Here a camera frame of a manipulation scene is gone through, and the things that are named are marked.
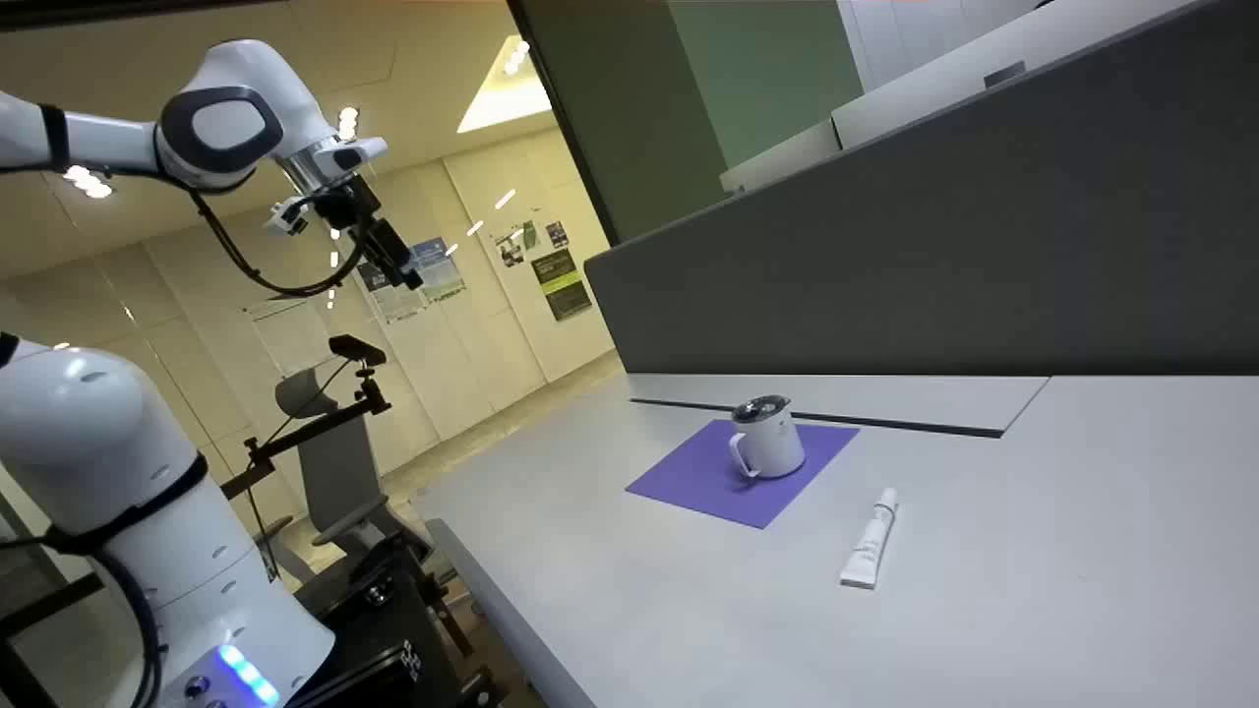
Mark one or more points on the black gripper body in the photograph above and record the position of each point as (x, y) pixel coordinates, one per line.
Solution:
(354, 211)

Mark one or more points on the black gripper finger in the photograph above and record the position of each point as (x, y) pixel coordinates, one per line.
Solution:
(385, 273)
(405, 262)

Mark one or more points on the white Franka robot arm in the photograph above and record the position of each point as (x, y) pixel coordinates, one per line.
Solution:
(79, 447)

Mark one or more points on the small round ceiling light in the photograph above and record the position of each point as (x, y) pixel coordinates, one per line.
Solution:
(90, 181)
(350, 125)

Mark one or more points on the square ceiling light panel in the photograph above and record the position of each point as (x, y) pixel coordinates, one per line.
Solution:
(506, 89)

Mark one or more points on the black equipment cart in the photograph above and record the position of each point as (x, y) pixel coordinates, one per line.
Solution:
(395, 632)

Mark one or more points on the purple mat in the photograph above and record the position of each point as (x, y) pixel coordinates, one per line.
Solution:
(694, 484)

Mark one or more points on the white tube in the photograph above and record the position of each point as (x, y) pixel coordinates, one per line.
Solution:
(872, 540)

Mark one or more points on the grey desk divider panel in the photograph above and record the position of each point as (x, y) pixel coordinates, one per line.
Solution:
(984, 236)

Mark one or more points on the white partition behind divider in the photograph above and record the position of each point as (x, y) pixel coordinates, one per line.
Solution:
(969, 74)

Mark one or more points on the blue white wall poster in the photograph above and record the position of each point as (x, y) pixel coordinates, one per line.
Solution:
(440, 270)

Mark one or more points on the black camera on stand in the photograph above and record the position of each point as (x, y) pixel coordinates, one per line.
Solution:
(356, 349)

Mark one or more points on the small wall notice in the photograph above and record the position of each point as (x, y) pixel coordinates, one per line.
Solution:
(558, 234)
(514, 249)

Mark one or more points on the green black wall poster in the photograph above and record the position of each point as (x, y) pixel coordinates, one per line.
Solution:
(561, 286)

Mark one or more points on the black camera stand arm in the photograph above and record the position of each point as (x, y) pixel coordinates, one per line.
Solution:
(310, 434)

